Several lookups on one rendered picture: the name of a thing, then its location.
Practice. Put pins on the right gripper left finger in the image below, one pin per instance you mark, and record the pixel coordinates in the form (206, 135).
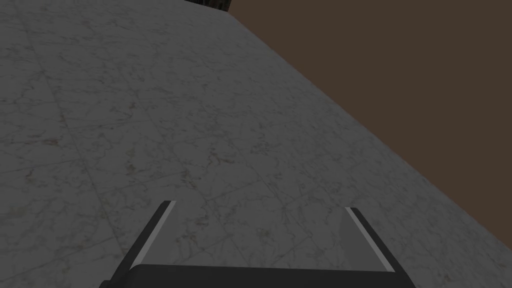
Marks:
(148, 237)

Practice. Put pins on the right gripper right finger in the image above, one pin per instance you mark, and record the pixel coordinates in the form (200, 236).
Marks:
(370, 237)

